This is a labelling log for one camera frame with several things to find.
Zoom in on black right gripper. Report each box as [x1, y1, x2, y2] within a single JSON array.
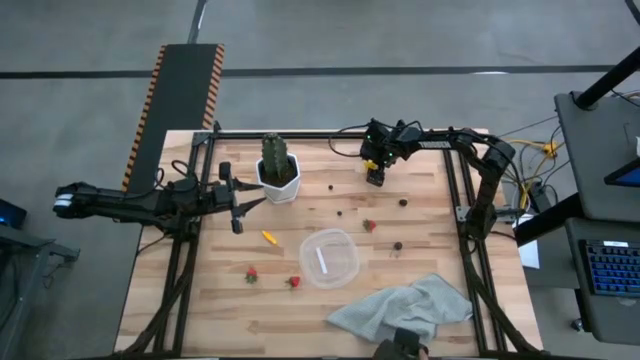
[[359, 119, 401, 188]]

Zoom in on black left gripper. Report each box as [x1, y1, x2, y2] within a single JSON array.
[[199, 161, 268, 235]]

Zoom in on clear plastic tupperware container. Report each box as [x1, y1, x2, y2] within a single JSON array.
[[298, 227, 361, 290]]

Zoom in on white faceted plant pot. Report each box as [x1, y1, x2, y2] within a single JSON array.
[[255, 152, 302, 205]]

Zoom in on green cactus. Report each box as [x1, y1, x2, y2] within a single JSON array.
[[260, 132, 291, 182]]

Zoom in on black orange-striped floor mat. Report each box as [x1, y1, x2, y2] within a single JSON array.
[[122, 43, 226, 194]]

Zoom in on grey waffle cloth towel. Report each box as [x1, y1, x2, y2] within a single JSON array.
[[327, 272, 474, 346]]

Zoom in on black power strip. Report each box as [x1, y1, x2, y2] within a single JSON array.
[[529, 180, 552, 212]]

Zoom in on white paper sheet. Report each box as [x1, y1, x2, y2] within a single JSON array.
[[517, 213, 542, 270]]

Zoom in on grey metal stand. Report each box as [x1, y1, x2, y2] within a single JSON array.
[[0, 223, 81, 360]]

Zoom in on grey cart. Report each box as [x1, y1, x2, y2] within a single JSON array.
[[514, 89, 640, 246]]

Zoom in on dark device with blue light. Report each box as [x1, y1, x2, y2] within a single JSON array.
[[0, 198, 29, 231]]

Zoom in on tablet with blue screen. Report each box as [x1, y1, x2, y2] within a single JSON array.
[[603, 158, 640, 189]]

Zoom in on black pole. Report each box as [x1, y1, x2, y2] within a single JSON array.
[[572, 47, 640, 111]]

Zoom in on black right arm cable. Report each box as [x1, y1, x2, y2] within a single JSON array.
[[328, 123, 374, 159]]

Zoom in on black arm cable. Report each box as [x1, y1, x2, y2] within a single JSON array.
[[154, 159, 202, 190], [328, 123, 374, 159]]

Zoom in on black aluminium table frame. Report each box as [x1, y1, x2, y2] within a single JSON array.
[[117, 119, 540, 360]]

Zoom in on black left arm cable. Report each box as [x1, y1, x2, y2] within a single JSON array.
[[154, 159, 202, 190]]

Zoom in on yellow cable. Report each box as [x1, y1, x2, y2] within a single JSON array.
[[502, 138, 560, 211]]

